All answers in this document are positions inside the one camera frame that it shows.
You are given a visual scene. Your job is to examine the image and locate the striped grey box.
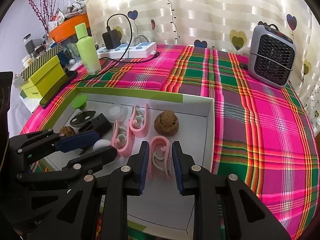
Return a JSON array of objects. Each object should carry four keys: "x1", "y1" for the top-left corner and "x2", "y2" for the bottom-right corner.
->
[{"x1": 20, "y1": 43, "x2": 63, "y2": 81}]

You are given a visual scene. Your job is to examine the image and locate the black smartphone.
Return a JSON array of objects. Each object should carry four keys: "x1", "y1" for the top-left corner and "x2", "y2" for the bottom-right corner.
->
[{"x1": 40, "y1": 70, "x2": 78, "y2": 109}]

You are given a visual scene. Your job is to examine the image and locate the yellow-green shoe box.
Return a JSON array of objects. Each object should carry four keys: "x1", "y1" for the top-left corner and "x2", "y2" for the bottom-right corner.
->
[{"x1": 21, "y1": 55, "x2": 65, "y2": 99}]

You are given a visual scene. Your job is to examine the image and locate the red dried flower branches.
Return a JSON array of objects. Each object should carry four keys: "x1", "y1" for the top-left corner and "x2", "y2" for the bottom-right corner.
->
[{"x1": 27, "y1": 0, "x2": 57, "y2": 35}]

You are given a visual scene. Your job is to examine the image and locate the green and white shallow box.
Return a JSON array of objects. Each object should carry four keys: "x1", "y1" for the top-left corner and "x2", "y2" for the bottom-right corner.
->
[{"x1": 44, "y1": 87, "x2": 214, "y2": 239}]

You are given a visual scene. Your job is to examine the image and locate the black charging cable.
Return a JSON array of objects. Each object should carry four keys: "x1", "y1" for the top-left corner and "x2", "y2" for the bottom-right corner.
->
[{"x1": 69, "y1": 13, "x2": 161, "y2": 84}]

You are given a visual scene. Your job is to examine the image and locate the small grey fan heater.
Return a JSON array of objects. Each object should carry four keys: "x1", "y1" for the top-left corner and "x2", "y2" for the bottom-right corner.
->
[{"x1": 248, "y1": 24, "x2": 296, "y2": 89}]

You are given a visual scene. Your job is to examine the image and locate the large walnut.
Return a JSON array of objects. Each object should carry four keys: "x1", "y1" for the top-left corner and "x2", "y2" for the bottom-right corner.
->
[{"x1": 154, "y1": 110, "x2": 179, "y2": 136}]

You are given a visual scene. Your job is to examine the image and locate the small walnut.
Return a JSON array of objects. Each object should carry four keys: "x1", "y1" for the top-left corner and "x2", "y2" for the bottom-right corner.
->
[{"x1": 59, "y1": 126, "x2": 76, "y2": 137}]

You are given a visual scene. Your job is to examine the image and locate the white round cap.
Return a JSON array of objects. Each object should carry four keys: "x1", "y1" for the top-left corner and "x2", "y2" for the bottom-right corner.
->
[{"x1": 106, "y1": 104, "x2": 128, "y2": 123}]

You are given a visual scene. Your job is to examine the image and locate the black rectangular device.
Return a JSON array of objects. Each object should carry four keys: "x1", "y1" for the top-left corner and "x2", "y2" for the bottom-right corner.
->
[{"x1": 78, "y1": 113, "x2": 113, "y2": 137}]

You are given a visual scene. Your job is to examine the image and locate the pink plastic clip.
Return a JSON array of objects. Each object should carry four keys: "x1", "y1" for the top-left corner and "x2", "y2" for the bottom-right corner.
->
[
  {"x1": 148, "y1": 135, "x2": 172, "y2": 180},
  {"x1": 111, "y1": 120, "x2": 135, "y2": 158},
  {"x1": 129, "y1": 103, "x2": 150, "y2": 138}
]

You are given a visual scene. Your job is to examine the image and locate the black round disc with dots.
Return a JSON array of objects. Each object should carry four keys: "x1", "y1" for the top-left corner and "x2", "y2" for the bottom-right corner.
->
[{"x1": 69, "y1": 111, "x2": 96, "y2": 127}]

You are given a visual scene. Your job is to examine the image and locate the black charger plug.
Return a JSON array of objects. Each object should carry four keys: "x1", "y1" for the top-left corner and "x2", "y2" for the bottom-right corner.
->
[{"x1": 103, "y1": 29, "x2": 121, "y2": 50}]

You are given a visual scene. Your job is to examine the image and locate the green lotion bottle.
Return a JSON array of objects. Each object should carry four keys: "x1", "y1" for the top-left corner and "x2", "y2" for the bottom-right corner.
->
[{"x1": 75, "y1": 23, "x2": 101, "y2": 75}]

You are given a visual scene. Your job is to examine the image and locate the orange storage bin lid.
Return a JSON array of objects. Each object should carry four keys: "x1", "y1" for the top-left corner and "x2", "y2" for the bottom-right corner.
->
[{"x1": 49, "y1": 13, "x2": 90, "y2": 43}]

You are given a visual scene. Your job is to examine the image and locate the white power strip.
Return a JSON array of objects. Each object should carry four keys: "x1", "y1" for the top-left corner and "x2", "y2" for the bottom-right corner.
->
[{"x1": 97, "y1": 42, "x2": 157, "y2": 60}]

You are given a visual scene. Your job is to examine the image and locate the green mushroom-shaped knob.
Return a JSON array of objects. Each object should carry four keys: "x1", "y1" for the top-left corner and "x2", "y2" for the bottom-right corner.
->
[{"x1": 72, "y1": 94, "x2": 87, "y2": 111}]

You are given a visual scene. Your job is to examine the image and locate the plaid tablecloth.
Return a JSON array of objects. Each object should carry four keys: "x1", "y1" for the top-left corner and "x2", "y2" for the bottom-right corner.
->
[{"x1": 22, "y1": 45, "x2": 319, "y2": 239}]

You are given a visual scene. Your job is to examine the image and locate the heart pattern curtain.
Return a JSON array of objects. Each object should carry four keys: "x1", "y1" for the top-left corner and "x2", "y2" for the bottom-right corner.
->
[{"x1": 87, "y1": 0, "x2": 319, "y2": 129}]

